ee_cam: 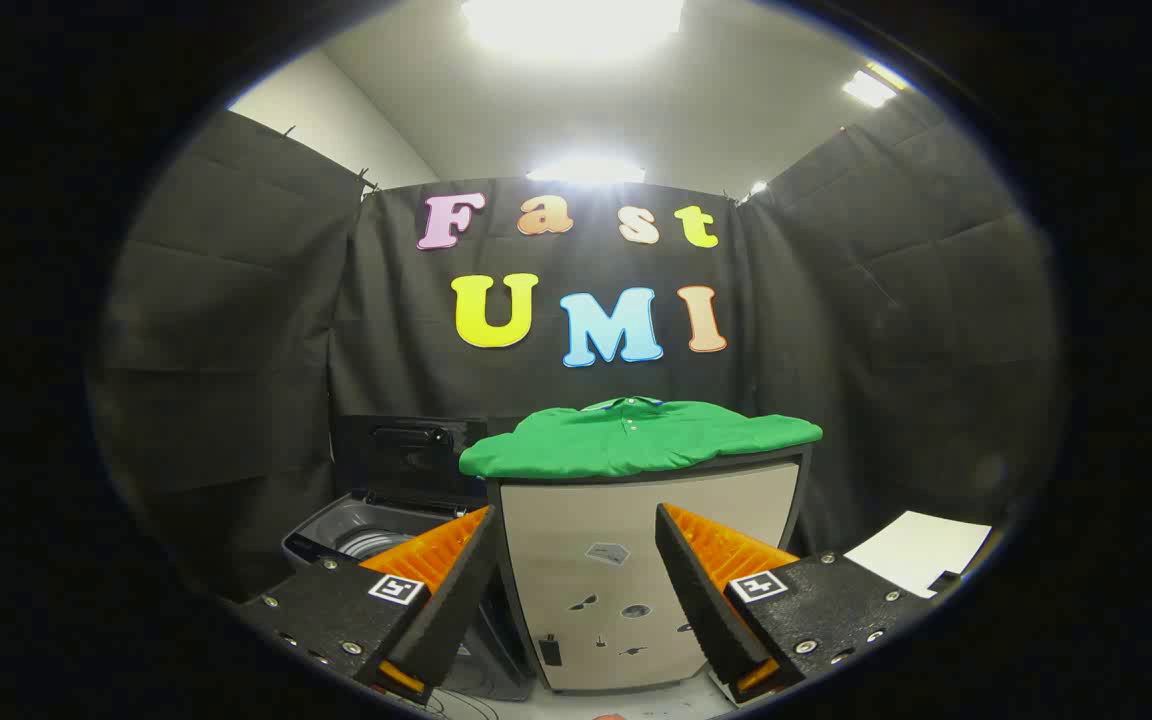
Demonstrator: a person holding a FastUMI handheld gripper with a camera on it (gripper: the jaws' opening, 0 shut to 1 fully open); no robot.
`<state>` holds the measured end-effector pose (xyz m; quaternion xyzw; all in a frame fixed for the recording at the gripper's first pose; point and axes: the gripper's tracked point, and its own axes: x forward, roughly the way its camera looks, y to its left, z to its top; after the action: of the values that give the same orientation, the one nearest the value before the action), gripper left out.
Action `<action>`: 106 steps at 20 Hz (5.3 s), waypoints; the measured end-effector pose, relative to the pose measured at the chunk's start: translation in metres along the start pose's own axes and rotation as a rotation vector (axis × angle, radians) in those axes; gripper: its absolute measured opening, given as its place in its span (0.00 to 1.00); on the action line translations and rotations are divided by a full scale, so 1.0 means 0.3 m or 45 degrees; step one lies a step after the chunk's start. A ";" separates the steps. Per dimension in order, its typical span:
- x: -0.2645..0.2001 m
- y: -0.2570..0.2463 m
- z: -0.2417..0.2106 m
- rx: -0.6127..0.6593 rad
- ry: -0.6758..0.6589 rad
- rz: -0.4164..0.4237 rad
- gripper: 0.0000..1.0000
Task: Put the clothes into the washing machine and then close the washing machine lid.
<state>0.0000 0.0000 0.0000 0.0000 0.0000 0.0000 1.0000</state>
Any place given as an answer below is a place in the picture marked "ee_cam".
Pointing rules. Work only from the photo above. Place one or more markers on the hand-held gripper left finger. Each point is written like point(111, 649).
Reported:
point(456, 600)

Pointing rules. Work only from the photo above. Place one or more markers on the grey washing machine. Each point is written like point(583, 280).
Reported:
point(336, 530)

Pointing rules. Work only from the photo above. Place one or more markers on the dark washing machine lid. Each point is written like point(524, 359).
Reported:
point(406, 460)

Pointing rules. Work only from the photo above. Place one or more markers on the beige cabinet with grey top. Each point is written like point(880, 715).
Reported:
point(556, 530)

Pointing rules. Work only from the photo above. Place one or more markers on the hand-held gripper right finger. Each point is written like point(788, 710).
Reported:
point(701, 600)

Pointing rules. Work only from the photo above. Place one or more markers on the white paper sheet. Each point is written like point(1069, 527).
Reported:
point(921, 550)

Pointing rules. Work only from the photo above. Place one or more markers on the green polo shirt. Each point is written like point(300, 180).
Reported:
point(636, 440)

